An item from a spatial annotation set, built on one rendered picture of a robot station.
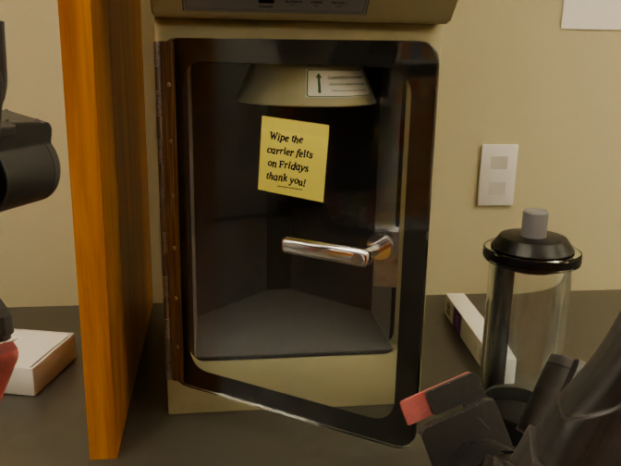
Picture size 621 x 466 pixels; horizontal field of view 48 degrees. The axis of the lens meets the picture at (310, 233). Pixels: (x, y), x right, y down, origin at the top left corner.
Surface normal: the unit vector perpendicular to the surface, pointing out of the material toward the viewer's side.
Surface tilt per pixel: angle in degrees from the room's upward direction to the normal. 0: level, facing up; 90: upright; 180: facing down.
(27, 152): 60
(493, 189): 90
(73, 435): 0
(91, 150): 90
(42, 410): 0
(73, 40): 90
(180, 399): 90
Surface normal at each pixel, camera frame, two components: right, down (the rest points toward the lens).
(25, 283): 0.14, 0.25
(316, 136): -0.48, 0.22
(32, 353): 0.02, -0.97
